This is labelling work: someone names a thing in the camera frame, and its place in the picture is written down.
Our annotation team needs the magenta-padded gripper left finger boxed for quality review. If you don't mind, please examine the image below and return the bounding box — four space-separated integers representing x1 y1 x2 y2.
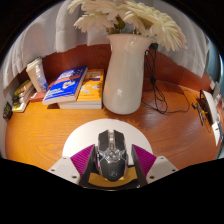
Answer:
48 143 99 187

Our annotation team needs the red-brown book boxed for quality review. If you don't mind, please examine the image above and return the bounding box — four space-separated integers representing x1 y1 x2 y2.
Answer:
29 79 56 103

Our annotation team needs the blue book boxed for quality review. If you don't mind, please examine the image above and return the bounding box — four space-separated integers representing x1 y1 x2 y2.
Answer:
41 65 89 106

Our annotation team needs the white ceramic vase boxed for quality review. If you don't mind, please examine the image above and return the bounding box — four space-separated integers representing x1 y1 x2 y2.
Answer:
102 33 157 116

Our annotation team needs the beige tumbler with lid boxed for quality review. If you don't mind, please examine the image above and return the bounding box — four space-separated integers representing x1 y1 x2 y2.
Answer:
25 56 44 94

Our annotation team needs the white yellow book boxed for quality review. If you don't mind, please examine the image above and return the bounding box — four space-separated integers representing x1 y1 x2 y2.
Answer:
11 96 36 113

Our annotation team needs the white flat box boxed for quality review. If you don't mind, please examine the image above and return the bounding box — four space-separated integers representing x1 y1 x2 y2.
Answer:
199 89 219 127

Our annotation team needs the orange book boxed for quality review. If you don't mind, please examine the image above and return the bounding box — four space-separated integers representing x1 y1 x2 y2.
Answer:
58 68 105 110

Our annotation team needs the white curtain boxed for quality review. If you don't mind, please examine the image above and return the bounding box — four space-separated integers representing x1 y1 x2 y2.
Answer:
3 0 211 89

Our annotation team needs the grey black computer mouse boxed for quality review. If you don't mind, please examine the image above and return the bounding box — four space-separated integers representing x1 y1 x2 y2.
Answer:
96 129 130 183

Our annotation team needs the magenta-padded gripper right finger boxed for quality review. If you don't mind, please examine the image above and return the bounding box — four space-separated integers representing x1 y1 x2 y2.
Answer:
130 143 179 188

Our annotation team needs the black cable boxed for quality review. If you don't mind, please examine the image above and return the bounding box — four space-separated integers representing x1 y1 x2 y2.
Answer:
141 43 201 115

